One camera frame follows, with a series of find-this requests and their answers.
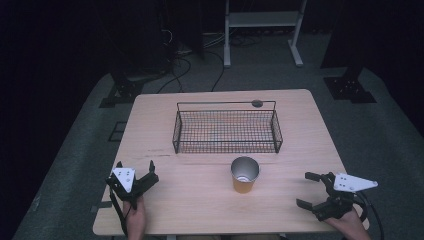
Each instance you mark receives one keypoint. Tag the white metal stand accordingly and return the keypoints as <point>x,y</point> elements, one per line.
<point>261,18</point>

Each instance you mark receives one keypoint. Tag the black stand base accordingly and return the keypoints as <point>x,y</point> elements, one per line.
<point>348,88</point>
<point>123,93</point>

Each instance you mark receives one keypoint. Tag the person's left hand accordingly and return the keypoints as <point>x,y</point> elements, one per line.
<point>136,220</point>

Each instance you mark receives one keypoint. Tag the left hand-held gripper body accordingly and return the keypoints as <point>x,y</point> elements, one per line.
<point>124,176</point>

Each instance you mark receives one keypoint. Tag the orange cup with silver inside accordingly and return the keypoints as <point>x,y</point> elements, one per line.
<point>245,186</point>

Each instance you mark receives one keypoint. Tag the dark round table grommet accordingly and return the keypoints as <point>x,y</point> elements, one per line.
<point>257,103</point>

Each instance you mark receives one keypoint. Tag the person's right hand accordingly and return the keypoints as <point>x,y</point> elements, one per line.
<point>351,226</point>

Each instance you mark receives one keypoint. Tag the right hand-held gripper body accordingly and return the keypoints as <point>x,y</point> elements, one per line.
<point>350,182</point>

